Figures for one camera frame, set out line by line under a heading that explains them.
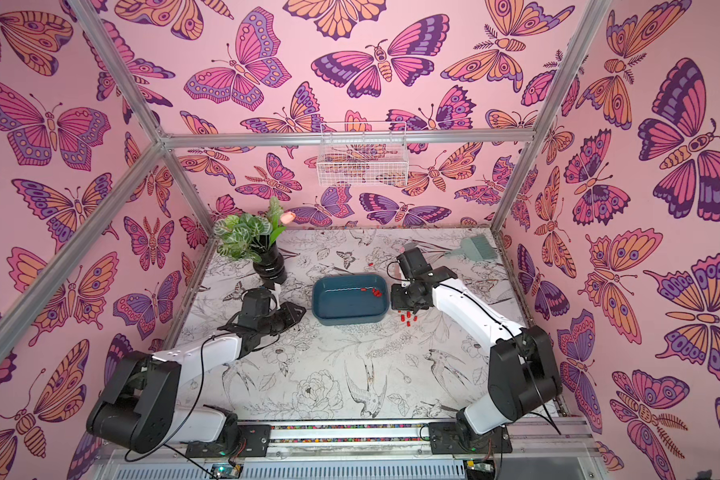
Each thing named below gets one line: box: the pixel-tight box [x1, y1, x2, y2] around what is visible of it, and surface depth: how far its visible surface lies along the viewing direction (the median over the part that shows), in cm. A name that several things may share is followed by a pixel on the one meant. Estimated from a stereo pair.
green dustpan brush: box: [444, 235, 498, 261], surface depth 115 cm
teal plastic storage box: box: [312, 273, 391, 326], surface depth 100 cm
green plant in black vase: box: [213, 196, 297, 285], surface depth 88 cm
